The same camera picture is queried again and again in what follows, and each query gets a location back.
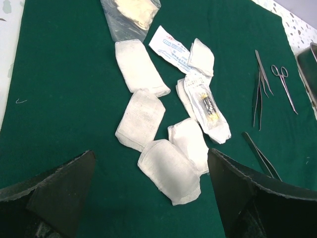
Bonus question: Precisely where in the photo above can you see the steel forceps near finger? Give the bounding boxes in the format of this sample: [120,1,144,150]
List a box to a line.
[242,132,282,181]

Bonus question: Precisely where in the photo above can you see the white gauze pad under pouch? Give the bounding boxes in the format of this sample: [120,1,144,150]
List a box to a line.
[176,78,197,122]

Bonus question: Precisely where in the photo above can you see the white gauze pad front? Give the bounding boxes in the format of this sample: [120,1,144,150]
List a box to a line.
[137,139,201,206]

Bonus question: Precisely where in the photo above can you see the green surgical cloth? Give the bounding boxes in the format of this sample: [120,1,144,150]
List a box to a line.
[0,0,317,238]

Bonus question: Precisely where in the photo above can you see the dark steel tweezers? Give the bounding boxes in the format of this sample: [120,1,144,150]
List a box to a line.
[253,71,263,131]

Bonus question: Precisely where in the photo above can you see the clear bag with gloves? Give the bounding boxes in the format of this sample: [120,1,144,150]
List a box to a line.
[101,0,161,42]

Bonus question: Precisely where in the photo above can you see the steel surgical scissors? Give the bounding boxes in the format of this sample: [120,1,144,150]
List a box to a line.
[271,65,298,114]

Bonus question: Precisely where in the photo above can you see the white gauze pad middle left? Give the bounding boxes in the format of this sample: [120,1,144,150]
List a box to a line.
[115,89,165,152]

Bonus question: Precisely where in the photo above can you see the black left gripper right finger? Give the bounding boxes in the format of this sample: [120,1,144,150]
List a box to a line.
[208,149,317,238]

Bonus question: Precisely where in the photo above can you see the clear pouch with dark item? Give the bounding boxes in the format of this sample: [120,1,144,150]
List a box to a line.
[184,74,231,144]

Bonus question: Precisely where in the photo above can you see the white printed paper packet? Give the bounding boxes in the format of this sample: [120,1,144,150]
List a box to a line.
[149,25,193,74]

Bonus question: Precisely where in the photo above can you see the long steel tweezers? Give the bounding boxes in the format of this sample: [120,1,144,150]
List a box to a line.
[255,50,274,97]

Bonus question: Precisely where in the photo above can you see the white gauze pad lower middle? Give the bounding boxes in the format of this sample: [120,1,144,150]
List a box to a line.
[167,118,209,175]

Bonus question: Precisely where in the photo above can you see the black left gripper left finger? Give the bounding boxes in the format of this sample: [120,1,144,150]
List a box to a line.
[0,150,96,238]

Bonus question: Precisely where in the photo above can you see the stainless steel tray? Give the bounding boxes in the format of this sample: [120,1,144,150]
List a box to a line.
[295,42,317,109]

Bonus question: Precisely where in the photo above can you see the white gauze pad upper left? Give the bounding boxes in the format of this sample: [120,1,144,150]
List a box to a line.
[114,39,170,97]

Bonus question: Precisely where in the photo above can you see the small white gauze pad top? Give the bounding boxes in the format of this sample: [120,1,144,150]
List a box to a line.
[188,38,214,77]

